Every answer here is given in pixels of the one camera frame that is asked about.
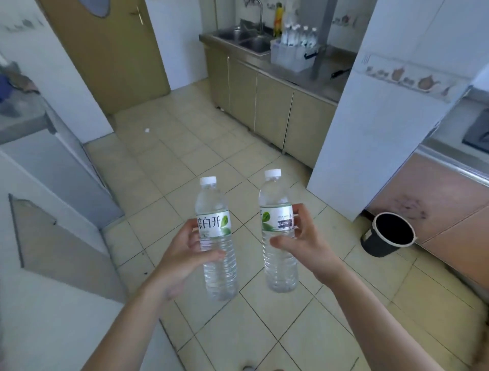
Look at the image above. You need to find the curved metal faucet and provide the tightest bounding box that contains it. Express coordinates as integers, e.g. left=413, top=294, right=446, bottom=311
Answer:
left=253, top=0, right=265, bottom=33

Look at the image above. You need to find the black gas stove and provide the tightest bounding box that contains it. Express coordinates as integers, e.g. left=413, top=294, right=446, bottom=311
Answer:
left=461, top=108, right=489, bottom=154

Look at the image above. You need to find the clear plastic storage bin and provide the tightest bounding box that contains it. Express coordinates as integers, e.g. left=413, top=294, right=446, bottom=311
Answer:
left=270, top=37, right=321, bottom=73

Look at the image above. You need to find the grey cabinet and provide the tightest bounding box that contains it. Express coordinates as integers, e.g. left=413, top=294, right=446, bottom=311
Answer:
left=0, top=91, right=125, bottom=230

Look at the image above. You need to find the person's right hand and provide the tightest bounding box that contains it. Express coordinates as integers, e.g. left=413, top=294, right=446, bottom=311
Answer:
left=269, top=203, right=347, bottom=288

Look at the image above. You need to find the brown wooden door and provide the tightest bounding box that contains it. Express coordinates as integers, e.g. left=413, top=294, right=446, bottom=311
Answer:
left=36, top=0, right=172, bottom=115

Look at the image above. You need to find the brown crumpled cloth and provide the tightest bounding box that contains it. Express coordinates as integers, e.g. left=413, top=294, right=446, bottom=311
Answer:
left=7, top=70, right=41, bottom=95

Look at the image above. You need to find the black trash bin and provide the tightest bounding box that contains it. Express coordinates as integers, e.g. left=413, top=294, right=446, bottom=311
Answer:
left=360, top=212, right=418, bottom=258

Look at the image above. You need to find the olive kitchen cabinet door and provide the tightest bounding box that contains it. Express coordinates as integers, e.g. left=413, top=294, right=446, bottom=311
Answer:
left=204, top=45, right=231, bottom=112
left=255, top=72, right=294, bottom=150
left=284, top=90, right=338, bottom=170
left=228, top=57, right=258, bottom=131

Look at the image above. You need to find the person's left hand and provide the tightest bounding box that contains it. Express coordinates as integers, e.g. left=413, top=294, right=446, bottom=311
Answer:
left=152, top=218, right=227, bottom=303

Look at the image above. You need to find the pink patterned cabinet front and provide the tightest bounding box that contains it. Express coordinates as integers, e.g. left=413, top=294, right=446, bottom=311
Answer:
left=365, top=152, right=489, bottom=293

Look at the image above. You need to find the person's right forearm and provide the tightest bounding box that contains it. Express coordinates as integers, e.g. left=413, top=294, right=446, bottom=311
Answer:
left=322, top=267, right=446, bottom=371

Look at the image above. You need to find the yellow detergent bottle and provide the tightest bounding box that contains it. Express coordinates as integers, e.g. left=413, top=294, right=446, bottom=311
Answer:
left=273, top=3, right=284, bottom=38

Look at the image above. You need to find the stainless steel double sink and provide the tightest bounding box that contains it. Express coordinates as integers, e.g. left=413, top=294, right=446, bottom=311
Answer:
left=198, top=24, right=274, bottom=55

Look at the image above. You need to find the person's left forearm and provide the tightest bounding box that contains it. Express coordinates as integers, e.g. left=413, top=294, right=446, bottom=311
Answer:
left=82, top=277, right=180, bottom=371

